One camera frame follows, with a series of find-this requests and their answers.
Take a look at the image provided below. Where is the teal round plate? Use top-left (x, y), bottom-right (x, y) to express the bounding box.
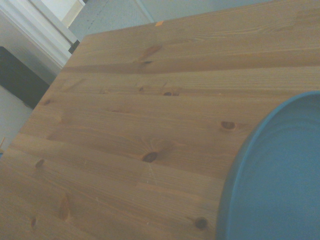
top-left (215, 90), bottom-right (320, 240)

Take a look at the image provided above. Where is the white door frame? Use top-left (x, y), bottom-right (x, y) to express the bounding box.
top-left (0, 0), bottom-right (81, 87)

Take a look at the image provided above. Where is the small black floor bracket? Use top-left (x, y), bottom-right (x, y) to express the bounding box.
top-left (68, 39), bottom-right (81, 54)

